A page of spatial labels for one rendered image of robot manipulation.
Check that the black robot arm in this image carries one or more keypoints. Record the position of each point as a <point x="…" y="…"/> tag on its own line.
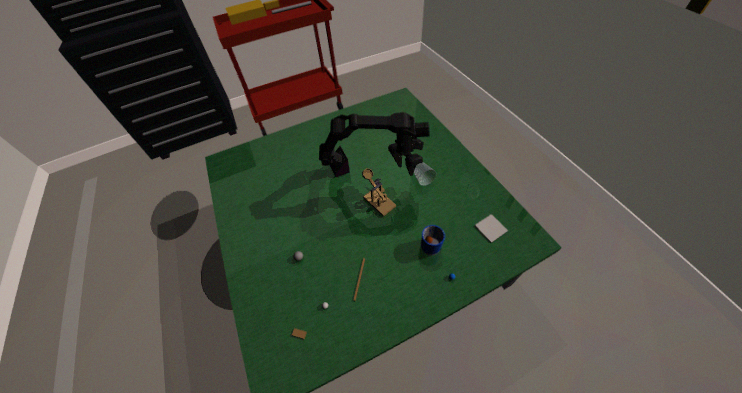
<point x="402" y="123"/>

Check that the blue cup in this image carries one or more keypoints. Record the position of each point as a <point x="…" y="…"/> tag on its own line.
<point x="438" y="237"/>

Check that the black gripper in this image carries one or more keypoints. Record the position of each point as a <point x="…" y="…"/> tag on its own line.
<point x="403" y="147"/>

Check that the brown flat rectangular block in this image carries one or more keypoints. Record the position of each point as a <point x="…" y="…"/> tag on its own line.
<point x="299" y="333"/>

